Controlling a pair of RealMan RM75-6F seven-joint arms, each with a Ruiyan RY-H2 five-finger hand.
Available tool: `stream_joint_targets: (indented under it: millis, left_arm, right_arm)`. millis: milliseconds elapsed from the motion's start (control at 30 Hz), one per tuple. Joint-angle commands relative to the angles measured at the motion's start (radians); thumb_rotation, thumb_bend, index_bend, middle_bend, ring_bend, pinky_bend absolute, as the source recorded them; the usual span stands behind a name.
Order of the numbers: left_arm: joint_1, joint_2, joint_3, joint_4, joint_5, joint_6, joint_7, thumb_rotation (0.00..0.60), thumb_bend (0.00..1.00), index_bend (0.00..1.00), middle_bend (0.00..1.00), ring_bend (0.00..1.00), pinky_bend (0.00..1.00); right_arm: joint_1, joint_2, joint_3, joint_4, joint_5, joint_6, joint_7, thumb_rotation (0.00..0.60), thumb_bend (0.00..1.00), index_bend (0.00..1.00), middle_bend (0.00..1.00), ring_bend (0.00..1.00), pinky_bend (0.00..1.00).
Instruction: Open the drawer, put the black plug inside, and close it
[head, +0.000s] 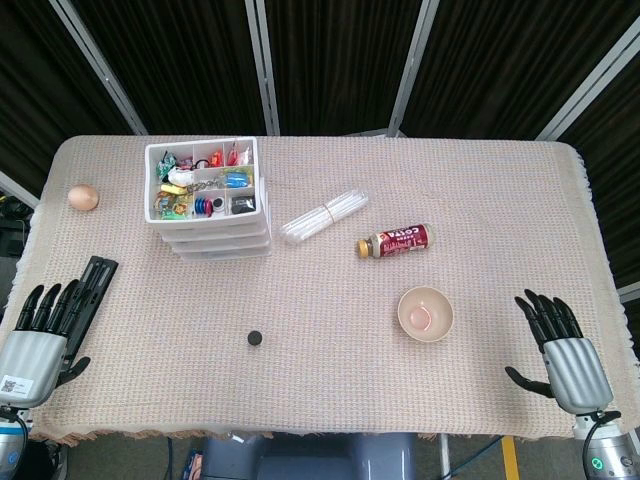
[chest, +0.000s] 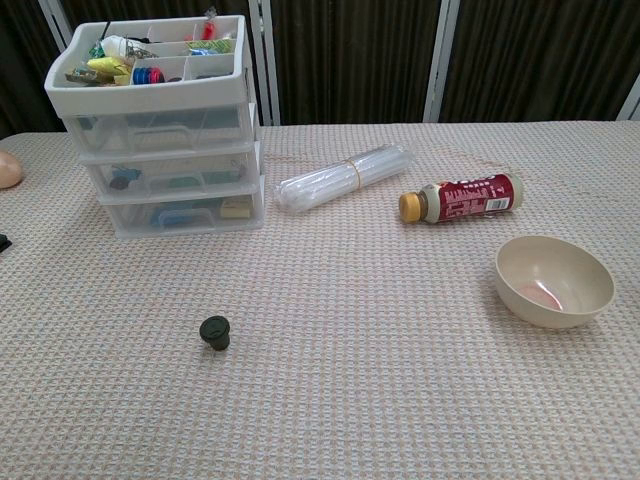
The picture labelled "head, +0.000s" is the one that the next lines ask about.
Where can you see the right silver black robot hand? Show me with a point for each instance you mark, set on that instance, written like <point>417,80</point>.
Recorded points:
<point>577,372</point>

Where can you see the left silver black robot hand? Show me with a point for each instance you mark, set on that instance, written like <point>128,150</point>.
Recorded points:
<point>35,365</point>

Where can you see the small black round knob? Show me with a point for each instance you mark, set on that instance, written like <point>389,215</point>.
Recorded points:
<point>255,338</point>

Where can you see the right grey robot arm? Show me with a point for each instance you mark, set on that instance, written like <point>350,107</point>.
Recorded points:
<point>615,452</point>

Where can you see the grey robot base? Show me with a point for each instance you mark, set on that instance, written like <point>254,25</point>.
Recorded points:
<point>310,457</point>

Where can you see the black folding stand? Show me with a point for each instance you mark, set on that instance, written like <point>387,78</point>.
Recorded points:
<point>102,275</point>

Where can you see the beige bowl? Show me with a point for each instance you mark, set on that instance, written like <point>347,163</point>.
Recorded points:
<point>425,314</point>

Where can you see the brown egg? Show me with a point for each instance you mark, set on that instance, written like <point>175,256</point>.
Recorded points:
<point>83,197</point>

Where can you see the colourful snack packet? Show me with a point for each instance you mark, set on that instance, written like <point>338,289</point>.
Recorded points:
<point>172,207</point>

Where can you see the red label coffee bottle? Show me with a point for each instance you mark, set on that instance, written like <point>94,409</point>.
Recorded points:
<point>400,240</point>

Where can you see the black curtain panel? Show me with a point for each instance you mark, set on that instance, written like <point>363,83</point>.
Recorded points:
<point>615,150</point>
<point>170,60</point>
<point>500,65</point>
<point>340,60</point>
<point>30,85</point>

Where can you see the stack of coloured discs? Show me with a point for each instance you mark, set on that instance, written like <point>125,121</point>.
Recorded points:
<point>203,207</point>

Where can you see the white soft toy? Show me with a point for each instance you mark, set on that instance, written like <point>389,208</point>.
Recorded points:
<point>179,176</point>

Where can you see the green candy wrapper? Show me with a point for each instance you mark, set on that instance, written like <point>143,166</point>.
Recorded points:
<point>167,165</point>

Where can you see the black white round button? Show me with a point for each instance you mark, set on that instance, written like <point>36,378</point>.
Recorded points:
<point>218,205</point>

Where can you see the beige woven tablecloth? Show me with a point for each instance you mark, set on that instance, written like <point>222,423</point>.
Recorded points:
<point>320,300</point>

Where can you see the orange red packet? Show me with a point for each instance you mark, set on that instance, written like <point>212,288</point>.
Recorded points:
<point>216,160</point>

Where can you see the blue yellow packet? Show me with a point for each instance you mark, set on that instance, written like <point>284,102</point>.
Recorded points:
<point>237,179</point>

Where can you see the red white sachet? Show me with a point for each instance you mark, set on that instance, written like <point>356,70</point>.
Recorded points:
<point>240,155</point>

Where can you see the bundle of clear tubes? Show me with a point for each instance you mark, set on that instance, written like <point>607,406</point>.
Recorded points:
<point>325,215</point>

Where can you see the white drawer organizer with trinkets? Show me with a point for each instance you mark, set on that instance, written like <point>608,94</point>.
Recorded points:
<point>200,222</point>

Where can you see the grey metal partition post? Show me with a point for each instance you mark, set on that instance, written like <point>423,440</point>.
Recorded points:
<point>412,65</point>
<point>262,65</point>
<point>590,85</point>
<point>100,70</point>

